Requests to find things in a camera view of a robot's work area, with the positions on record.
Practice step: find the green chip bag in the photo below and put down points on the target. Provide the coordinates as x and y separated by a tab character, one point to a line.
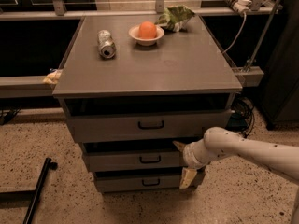
175	18

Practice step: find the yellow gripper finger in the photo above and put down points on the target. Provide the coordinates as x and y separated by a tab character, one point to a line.
179	145
187	177

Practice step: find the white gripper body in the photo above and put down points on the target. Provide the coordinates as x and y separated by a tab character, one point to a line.
189	157

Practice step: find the black metal floor bar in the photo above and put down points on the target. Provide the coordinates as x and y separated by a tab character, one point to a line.
49	164

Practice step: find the small beige bowl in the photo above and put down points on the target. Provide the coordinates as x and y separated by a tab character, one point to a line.
133	33

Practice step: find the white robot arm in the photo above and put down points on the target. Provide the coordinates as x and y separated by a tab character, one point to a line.
218	143

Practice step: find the orange fruit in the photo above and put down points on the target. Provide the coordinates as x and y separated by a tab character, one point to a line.
147	30

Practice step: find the grey metal rail frame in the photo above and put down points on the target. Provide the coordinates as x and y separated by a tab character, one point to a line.
19	87

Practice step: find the crushed silver soda can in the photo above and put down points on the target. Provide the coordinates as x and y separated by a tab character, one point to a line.
106	45

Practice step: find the grey drawer cabinet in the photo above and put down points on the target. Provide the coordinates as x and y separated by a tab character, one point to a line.
182	72

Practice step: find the grey drawer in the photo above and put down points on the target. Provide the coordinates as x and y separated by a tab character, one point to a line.
133	160
91	129
137	182

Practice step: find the white plug adapter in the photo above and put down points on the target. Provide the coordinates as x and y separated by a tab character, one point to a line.
237	7

